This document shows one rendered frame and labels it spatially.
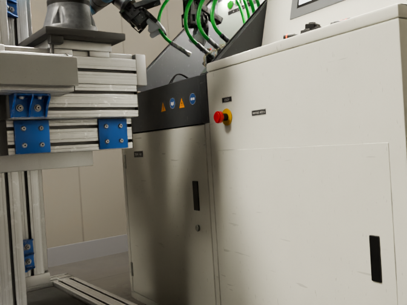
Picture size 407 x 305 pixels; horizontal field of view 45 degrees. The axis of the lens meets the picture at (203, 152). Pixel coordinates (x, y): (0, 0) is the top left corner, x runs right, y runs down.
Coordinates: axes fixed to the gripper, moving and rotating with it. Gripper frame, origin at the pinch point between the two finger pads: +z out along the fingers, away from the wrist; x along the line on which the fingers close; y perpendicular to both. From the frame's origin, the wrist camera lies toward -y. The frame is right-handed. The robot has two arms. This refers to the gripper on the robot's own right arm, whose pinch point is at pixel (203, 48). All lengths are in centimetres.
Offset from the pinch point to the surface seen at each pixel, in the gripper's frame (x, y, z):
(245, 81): 55, 23, 22
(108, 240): -157, -17, 101
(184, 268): 13, 23, 83
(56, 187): -157, 17, 61
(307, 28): 70, 13, 9
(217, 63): 42, 23, 15
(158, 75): -31.0, 4.4, 6.2
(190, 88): 25.2, 23.1, 20.0
